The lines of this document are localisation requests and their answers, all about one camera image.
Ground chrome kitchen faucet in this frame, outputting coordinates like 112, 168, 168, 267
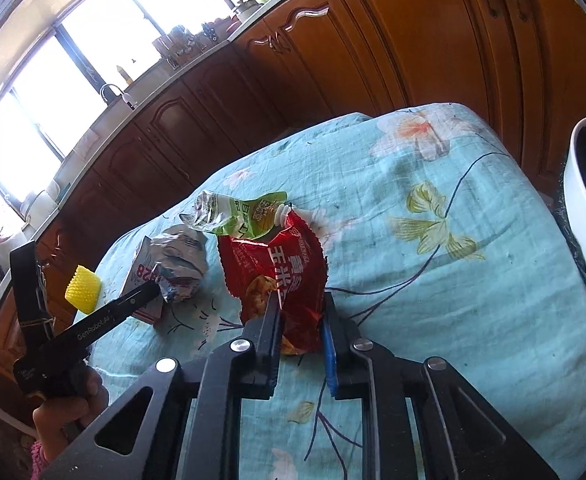
99, 83, 137, 111

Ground grey kitchen countertop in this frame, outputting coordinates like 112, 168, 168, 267
0, 0, 354, 281

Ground utensil rack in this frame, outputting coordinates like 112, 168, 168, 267
153, 25, 208, 61

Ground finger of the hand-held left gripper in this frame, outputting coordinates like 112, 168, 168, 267
10, 241, 48, 331
55, 281, 161, 356

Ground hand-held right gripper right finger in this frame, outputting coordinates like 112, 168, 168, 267
320, 291, 561, 480

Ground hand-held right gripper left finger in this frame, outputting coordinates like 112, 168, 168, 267
40, 291, 284, 480

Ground teal floral tablecloth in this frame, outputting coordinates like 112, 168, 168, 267
85, 102, 586, 480

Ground green drink pouch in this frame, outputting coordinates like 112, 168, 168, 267
180, 190, 294, 240

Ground kitchen window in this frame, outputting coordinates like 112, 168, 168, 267
0, 0, 238, 201

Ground person's left hand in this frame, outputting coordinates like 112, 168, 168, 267
32, 375, 111, 457

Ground red and white carton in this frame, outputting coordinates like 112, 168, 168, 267
120, 235, 168, 323

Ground wooden base cabinets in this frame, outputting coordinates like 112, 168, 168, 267
0, 0, 586, 391

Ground red snack bag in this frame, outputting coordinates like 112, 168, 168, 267
217, 210, 328, 357

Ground yellow foam fruit net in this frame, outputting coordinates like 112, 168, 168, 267
64, 266, 102, 311

